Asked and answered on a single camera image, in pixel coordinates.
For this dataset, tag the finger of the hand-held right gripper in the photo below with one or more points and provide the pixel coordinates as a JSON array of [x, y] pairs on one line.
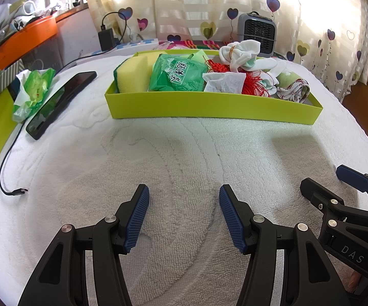
[[314, 191], [352, 177]]

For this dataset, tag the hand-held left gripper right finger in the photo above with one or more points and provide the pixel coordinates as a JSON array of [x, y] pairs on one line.
[[231, 220]]

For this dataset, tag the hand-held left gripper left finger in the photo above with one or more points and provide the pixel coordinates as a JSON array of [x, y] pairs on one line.
[[136, 220]]

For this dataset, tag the green white towel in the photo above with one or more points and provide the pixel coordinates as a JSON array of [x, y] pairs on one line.
[[292, 87]]

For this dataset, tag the lime green cardboard box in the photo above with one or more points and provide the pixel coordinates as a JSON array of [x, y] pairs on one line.
[[203, 105]]

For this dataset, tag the white sock bundle teal trim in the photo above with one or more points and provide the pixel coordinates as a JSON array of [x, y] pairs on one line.
[[266, 67]]

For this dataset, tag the white gauze cloth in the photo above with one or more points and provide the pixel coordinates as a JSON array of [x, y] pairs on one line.
[[223, 81]]

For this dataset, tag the yellow sponge with green scrub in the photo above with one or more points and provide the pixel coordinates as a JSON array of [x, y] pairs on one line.
[[147, 58], [133, 76]]

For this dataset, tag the green tissue packet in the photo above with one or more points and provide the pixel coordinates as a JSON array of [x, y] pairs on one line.
[[174, 75]]

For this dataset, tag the black smartphone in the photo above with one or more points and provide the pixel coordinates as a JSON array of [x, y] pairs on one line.
[[61, 102]]

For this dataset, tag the open green tissue pack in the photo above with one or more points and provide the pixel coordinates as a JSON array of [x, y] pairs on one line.
[[32, 92]]

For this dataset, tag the grey portable fan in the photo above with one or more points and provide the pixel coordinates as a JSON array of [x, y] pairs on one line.
[[259, 35]]

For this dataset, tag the white blue power strip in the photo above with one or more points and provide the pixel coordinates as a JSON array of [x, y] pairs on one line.
[[139, 44]]

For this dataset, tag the colourful plaid cloth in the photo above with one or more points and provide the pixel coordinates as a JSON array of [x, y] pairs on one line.
[[200, 44]]

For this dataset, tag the black power adapter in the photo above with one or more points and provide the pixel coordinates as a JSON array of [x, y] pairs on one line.
[[107, 40]]

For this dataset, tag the dark glass tank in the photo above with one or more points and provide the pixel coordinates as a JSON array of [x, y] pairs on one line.
[[43, 54]]

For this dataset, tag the orange tray with items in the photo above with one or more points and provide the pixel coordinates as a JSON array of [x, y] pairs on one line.
[[21, 41]]

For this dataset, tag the orange window ledge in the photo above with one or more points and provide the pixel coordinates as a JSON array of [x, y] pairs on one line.
[[72, 12]]

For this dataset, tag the heart print curtain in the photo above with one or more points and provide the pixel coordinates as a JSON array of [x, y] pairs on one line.
[[187, 6]]

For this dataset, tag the white clutter pile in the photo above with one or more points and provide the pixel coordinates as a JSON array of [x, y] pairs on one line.
[[24, 8]]

